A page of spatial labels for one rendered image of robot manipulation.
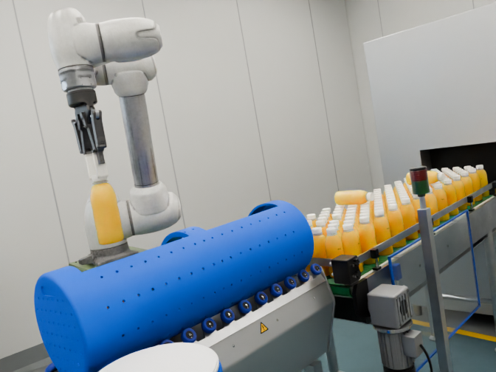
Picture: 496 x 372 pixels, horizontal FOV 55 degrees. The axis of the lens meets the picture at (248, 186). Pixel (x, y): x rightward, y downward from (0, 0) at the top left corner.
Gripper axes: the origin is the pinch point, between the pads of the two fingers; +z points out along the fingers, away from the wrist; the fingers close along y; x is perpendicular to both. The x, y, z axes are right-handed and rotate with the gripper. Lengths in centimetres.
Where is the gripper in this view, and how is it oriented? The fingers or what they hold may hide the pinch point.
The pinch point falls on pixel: (96, 166)
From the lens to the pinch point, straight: 133.2
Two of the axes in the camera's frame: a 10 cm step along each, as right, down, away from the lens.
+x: 7.0, -1.8, 6.9
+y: 6.9, -0.9, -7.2
